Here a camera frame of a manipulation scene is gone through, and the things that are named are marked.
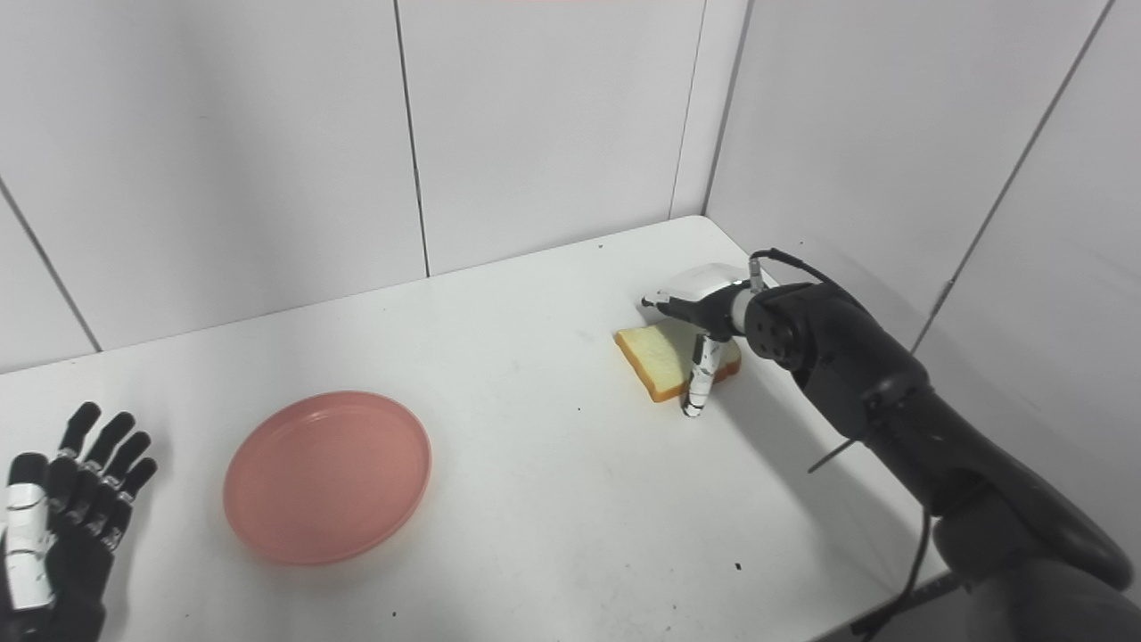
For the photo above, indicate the slice of white bread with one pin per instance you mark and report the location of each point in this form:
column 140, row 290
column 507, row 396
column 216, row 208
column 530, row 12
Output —
column 664, row 361

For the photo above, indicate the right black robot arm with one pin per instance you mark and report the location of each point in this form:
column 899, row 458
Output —
column 936, row 446

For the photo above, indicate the pink round plate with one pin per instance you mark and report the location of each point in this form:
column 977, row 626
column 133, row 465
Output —
column 327, row 477

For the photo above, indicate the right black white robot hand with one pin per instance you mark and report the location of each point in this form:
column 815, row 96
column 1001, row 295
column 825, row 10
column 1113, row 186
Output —
column 704, row 312

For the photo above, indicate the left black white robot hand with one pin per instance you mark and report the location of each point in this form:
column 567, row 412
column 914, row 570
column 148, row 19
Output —
column 62, row 526

